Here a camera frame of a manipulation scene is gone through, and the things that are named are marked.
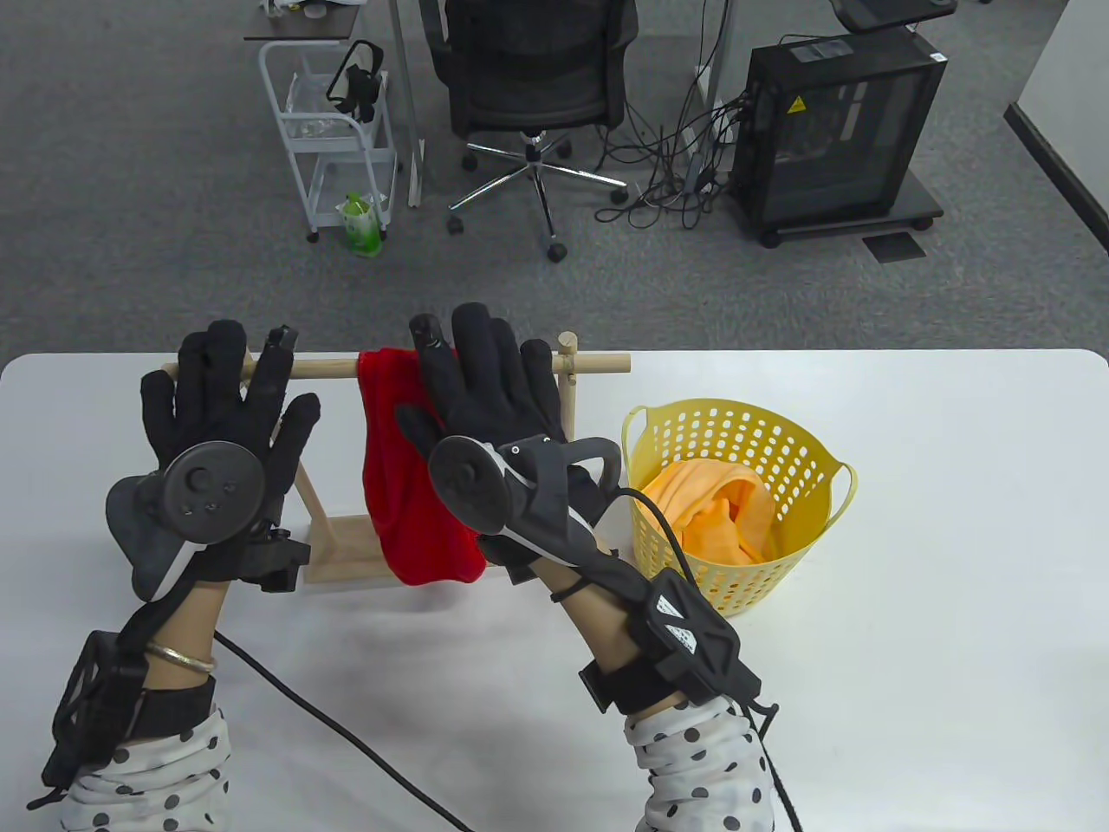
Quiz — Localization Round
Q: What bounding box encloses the person's left hand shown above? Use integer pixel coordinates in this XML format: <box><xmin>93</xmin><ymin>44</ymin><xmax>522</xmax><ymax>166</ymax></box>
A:
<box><xmin>141</xmin><ymin>321</ymin><xmax>321</xmax><ymax>597</ymax></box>

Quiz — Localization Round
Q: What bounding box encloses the person's right hand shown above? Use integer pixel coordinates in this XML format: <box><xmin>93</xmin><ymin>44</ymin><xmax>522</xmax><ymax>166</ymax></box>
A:
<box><xmin>396</xmin><ymin>302</ymin><xmax>626</xmax><ymax>592</ymax></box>

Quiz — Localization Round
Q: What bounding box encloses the person's right forearm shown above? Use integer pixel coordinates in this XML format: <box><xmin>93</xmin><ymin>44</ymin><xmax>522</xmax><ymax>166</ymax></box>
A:
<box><xmin>548</xmin><ymin>555</ymin><xmax>776</xmax><ymax>832</ymax></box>

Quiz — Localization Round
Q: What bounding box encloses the person's left forearm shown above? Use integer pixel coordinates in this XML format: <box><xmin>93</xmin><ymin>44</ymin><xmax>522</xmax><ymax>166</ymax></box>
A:
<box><xmin>59</xmin><ymin>579</ymin><xmax>233</xmax><ymax>832</ymax></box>

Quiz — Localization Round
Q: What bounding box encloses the wooden drying rack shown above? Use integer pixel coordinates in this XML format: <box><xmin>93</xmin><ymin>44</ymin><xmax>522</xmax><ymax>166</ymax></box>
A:
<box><xmin>162</xmin><ymin>331</ymin><xmax>632</xmax><ymax>591</ymax></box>

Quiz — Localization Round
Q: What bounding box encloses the black right glove controller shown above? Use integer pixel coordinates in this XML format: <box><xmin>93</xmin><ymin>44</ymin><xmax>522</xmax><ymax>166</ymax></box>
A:
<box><xmin>428</xmin><ymin>434</ymin><xmax>625</xmax><ymax>535</ymax></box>

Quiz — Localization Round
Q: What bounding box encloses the black glove controller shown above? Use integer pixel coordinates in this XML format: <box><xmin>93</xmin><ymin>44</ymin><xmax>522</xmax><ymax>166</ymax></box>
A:
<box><xmin>428</xmin><ymin>434</ymin><xmax>625</xmax><ymax>535</ymax></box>
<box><xmin>105</xmin><ymin>441</ymin><xmax>266</xmax><ymax>603</ymax></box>

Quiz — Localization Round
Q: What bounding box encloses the red cloth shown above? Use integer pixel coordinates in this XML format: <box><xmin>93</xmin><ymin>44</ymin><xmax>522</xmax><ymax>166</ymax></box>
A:
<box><xmin>356</xmin><ymin>348</ymin><xmax>489</xmax><ymax>587</ymax></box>

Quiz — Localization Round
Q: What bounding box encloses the black left glove controller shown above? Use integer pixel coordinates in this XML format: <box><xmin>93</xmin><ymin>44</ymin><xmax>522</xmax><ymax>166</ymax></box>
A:
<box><xmin>105</xmin><ymin>441</ymin><xmax>266</xmax><ymax>603</ymax></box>

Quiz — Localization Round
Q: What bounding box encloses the green bottle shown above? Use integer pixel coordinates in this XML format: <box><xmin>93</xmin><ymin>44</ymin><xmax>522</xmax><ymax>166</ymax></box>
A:
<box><xmin>335</xmin><ymin>192</ymin><xmax>385</xmax><ymax>259</ymax></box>

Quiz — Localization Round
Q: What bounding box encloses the white rolling cart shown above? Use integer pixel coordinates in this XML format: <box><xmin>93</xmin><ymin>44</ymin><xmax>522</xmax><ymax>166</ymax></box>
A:
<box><xmin>257</xmin><ymin>38</ymin><xmax>402</xmax><ymax>244</ymax></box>

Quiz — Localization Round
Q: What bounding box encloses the orange cloth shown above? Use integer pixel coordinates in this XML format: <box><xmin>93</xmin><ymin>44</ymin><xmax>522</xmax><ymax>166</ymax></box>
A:
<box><xmin>640</xmin><ymin>458</ymin><xmax>779</xmax><ymax>565</ymax></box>

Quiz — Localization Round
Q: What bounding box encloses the white desk leg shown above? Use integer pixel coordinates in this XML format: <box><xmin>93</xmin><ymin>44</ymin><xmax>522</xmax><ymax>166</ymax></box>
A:
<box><xmin>386</xmin><ymin>0</ymin><xmax>427</xmax><ymax>210</ymax></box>

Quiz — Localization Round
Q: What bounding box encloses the gold bangle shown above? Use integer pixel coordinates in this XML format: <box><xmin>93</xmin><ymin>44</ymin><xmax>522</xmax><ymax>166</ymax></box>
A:
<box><xmin>144</xmin><ymin>641</ymin><xmax>217</xmax><ymax>673</ymax></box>

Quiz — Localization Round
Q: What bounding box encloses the clear plastic bag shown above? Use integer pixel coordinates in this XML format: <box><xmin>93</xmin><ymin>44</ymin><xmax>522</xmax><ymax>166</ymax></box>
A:
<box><xmin>284</xmin><ymin>71</ymin><xmax>358</xmax><ymax>141</ymax></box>

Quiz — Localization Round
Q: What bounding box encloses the black office chair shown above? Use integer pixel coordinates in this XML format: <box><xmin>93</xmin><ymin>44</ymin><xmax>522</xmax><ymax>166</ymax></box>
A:
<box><xmin>418</xmin><ymin>0</ymin><xmax>641</xmax><ymax>263</ymax></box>

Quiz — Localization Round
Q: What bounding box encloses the black headset on cart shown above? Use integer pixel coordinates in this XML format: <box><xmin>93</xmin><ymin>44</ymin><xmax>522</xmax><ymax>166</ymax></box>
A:
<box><xmin>324</xmin><ymin>39</ymin><xmax>387</xmax><ymax>124</ymax></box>

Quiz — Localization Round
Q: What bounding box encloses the yellow plastic basket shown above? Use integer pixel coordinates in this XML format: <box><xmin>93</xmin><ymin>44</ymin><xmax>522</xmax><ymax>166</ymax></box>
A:
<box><xmin>620</xmin><ymin>398</ymin><xmax>859</xmax><ymax>619</ymax></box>

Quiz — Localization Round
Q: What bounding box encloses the dark brown side table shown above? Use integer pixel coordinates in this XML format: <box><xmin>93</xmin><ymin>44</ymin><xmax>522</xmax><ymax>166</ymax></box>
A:
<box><xmin>243</xmin><ymin>0</ymin><xmax>376</xmax><ymax>43</ymax></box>

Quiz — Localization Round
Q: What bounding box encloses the grey desk leg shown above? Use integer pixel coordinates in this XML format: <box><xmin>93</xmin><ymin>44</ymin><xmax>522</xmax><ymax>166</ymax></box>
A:
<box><xmin>687</xmin><ymin>0</ymin><xmax>739</xmax><ymax>193</ymax></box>

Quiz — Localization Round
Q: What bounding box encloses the black floor plate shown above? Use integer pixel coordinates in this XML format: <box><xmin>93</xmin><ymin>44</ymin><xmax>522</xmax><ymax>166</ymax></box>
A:
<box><xmin>861</xmin><ymin>231</ymin><xmax>927</xmax><ymax>264</ymax></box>

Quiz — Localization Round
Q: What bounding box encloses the black computer tower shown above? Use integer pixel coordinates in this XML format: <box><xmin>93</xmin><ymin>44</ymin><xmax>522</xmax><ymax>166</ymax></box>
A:
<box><xmin>727</xmin><ymin>29</ymin><xmax>949</xmax><ymax>233</ymax></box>

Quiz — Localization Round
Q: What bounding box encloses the black wheeled computer stand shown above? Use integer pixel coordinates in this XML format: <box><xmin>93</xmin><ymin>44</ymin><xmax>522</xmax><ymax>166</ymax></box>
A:
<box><xmin>726</xmin><ymin>165</ymin><xmax>946</xmax><ymax>250</ymax></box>

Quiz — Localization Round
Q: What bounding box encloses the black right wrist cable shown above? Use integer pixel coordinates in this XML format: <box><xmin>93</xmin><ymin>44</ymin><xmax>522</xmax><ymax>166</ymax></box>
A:
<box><xmin>602</xmin><ymin>486</ymin><xmax>808</xmax><ymax>832</ymax></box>

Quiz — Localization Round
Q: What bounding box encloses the tangle of black floor cables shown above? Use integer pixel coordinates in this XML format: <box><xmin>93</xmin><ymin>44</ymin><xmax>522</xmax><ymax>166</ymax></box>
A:
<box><xmin>593</xmin><ymin>0</ymin><xmax>756</xmax><ymax>231</ymax></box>

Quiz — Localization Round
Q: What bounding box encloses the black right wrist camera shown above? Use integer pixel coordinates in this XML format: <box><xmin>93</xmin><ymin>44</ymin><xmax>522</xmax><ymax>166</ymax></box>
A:
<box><xmin>639</xmin><ymin>569</ymin><xmax>765</xmax><ymax>705</ymax></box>

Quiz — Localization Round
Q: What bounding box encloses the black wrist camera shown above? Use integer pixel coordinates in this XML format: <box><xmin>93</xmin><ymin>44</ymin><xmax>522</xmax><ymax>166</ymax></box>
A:
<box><xmin>26</xmin><ymin>631</ymin><xmax>146</xmax><ymax>811</ymax></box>
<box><xmin>639</xmin><ymin>569</ymin><xmax>765</xmax><ymax>705</ymax></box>

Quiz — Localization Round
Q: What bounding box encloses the black cable on table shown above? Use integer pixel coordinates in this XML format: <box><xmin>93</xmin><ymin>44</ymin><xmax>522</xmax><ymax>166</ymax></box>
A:
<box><xmin>211</xmin><ymin>631</ymin><xmax>476</xmax><ymax>832</ymax></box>

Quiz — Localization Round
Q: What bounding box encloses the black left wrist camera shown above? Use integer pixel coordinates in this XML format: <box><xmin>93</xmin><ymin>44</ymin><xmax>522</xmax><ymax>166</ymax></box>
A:
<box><xmin>26</xmin><ymin>631</ymin><xmax>146</xmax><ymax>811</ymax></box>

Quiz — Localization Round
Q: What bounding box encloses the black right wrist strap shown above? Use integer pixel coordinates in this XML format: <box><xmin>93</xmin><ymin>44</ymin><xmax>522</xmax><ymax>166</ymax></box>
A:
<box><xmin>578</xmin><ymin>657</ymin><xmax>687</xmax><ymax>717</ymax></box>

